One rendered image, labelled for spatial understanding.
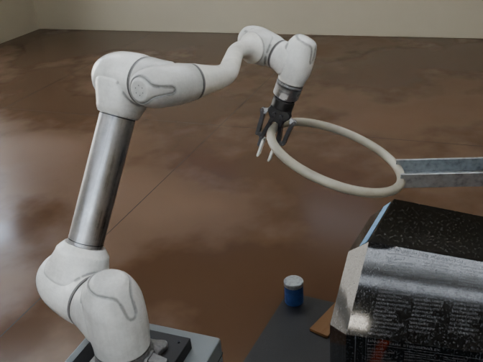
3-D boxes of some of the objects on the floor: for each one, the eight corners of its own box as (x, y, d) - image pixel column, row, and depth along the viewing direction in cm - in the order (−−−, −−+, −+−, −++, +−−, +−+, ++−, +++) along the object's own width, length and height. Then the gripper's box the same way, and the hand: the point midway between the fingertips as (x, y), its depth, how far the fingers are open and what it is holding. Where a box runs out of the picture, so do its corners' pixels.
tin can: (301, 308, 308) (300, 287, 302) (282, 305, 311) (281, 284, 305) (305, 296, 317) (305, 276, 311) (287, 294, 320) (286, 273, 314)
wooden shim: (336, 303, 310) (336, 301, 309) (353, 310, 304) (353, 307, 303) (309, 330, 293) (309, 328, 292) (327, 338, 287) (327, 336, 287)
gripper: (259, 90, 201) (238, 151, 212) (305, 110, 197) (282, 171, 209) (266, 85, 207) (246, 144, 218) (310, 104, 204) (287, 163, 215)
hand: (266, 149), depth 212 cm, fingers closed on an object, 4 cm apart
